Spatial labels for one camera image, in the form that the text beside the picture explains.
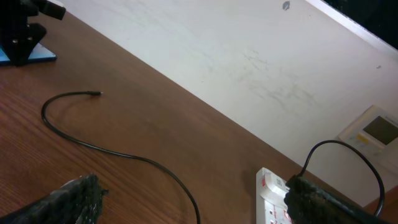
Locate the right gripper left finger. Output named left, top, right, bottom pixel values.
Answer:
left=1, top=174, right=109, bottom=224

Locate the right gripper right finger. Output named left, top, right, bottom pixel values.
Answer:
left=284, top=175, right=387, bottom=224

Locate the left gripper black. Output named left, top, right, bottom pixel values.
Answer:
left=1, top=0, right=66, bottom=66

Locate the blue Samsung Galaxy smartphone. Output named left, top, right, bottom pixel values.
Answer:
left=0, top=44, right=57, bottom=66

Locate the white charger adapter plug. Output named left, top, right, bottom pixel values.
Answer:
left=259, top=168, right=289, bottom=208

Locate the white power strip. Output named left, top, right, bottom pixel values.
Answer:
left=256, top=168, right=292, bottom=224

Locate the black USB charging cable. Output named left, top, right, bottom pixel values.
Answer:
left=41, top=90, right=386, bottom=224

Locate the white wall thermostat panel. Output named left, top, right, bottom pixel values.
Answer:
left=338, top=105, right=397, bottom=166

